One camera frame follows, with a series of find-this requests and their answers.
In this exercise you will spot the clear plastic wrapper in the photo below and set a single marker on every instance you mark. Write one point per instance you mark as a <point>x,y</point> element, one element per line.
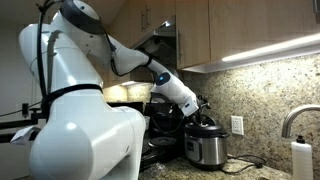
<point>156,169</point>

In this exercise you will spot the wooden upper cabinets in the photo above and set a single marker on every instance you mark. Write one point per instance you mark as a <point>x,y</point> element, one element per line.
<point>209,30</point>

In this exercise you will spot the under-cabinet light strip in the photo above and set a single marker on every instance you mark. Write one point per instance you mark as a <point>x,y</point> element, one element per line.
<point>300,42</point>

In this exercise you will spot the curved steel faucet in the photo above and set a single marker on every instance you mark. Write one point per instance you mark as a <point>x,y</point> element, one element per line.
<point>287,123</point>

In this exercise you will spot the black camera stand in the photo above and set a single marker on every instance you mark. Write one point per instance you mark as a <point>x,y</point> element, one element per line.
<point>31,117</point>

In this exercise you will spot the black electric stove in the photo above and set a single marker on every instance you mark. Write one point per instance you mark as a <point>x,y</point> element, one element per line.
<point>164,136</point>

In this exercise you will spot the white soap bottle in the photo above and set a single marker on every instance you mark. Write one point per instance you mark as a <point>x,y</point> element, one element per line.
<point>302,159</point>

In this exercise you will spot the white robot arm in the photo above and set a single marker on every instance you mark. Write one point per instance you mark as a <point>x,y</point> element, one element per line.
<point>85,138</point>

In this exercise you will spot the black range hood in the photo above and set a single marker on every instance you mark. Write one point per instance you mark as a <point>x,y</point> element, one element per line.
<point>160,43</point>

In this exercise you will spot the white wall outlet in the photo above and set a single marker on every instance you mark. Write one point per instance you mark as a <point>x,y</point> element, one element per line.
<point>237,125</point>

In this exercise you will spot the white paper tag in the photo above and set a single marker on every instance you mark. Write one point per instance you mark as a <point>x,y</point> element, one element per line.
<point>22,136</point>

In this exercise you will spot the stainless steel pressure cooker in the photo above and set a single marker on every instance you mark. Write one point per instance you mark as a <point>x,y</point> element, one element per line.
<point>207,153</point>

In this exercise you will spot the black pressure cooker lid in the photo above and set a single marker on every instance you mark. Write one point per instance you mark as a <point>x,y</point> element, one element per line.
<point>206,127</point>

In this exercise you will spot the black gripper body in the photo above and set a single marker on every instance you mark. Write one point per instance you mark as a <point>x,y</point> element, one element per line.
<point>198,117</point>

